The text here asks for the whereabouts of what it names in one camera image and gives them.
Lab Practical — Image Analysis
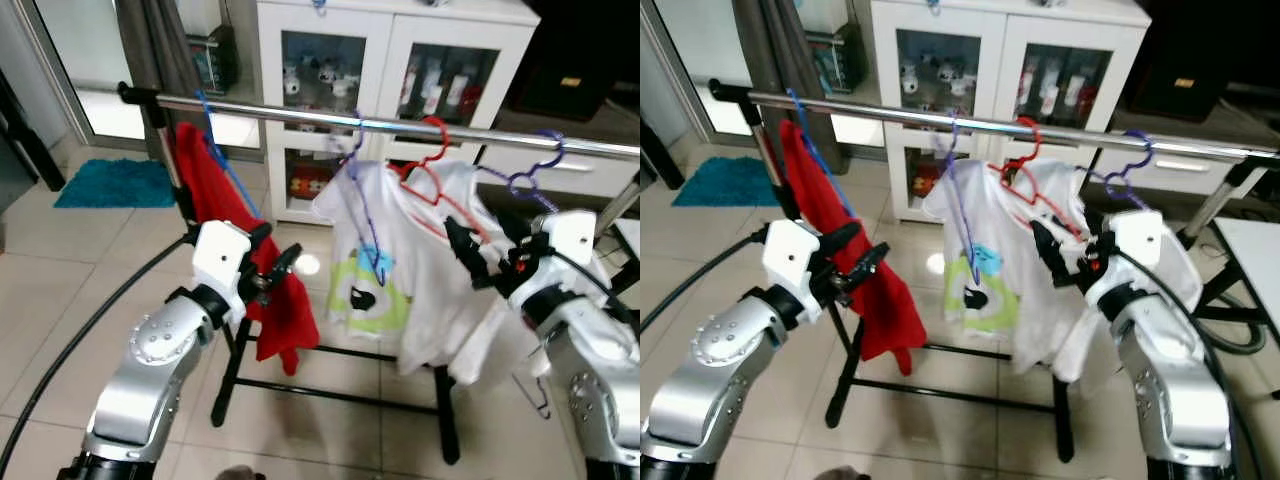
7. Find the dark purple hanger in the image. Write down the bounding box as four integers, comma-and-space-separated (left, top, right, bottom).
478, 128, 566, 216
1080, 128, 1156, 211

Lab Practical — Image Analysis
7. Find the blue hanger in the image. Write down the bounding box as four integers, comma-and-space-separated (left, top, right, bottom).
787, 88, 851, 216
195, 90, 263, 219

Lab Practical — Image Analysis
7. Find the red hanger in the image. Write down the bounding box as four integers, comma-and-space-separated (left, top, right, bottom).
1000, 115, 1086, 241
398, 115, 491, 246

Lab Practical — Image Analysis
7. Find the red garment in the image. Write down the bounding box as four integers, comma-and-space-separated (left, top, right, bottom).
172, 122, 321, 377
778, 120, 929, 377

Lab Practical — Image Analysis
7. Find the white shirt with green monster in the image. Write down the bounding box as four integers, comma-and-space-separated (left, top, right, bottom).
312, 158, 601, 386
920, 158, 1206, 386

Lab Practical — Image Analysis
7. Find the chrome and black clothes rack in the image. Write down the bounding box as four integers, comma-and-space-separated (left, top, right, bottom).
118, 83, 641, 466
708, 80, 1280, 463

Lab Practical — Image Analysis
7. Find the teal rug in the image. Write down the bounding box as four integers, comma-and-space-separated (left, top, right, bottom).
672, 155, 771, 208
53, 158, 179, 209

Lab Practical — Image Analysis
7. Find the black slanted bar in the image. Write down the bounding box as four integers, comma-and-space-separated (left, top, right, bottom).
640, 120, 686, 191
0, 70, 66, 191

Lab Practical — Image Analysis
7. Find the black speaker box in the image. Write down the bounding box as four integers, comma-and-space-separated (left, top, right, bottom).
510, 0, 626, 121
1125, 0, 1236, 121

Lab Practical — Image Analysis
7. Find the dark grey curtain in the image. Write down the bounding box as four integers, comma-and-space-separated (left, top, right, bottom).
730, 0, 831, 101
113, 0, 206, 101

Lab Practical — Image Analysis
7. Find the white glass-door cabinet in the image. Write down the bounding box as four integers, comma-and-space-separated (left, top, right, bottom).
255, 0, 541, 226
870, 0, 1151, 223

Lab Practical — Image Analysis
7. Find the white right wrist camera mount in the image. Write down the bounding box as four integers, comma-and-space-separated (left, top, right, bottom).
508, 208, 601, 306
1085, 208, 1166, 306

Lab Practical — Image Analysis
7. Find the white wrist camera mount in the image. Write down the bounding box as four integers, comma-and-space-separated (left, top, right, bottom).
192, 222, 253, 301
1085, 208, 1166, 306
508, 208, 601, 306
765, 222, 823, 299

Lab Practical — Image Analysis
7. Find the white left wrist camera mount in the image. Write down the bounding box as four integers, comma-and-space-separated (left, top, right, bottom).
765, 222, 823, 299
192, 222, 253, 301

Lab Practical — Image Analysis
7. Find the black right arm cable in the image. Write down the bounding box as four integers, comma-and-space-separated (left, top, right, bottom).
540, 248, 641, 336
1112, 248, 1246, 480

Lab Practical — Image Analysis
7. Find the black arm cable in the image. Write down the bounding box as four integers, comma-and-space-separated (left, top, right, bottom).
540, 248, 641, 336
0, 232, 196, 476
1112, 248, 1246, 480
640, 230, 769, 336

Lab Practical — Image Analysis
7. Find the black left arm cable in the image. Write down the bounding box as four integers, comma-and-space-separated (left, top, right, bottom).
0, 232, 196, 476
640, 230, 769, 336

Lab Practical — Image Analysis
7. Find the thin grey wire hanger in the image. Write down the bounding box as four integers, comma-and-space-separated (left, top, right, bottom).
512, 370, 553, 421

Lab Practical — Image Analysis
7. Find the black floor hose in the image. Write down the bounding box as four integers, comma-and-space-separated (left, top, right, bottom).
1195, 290, 1271, 356

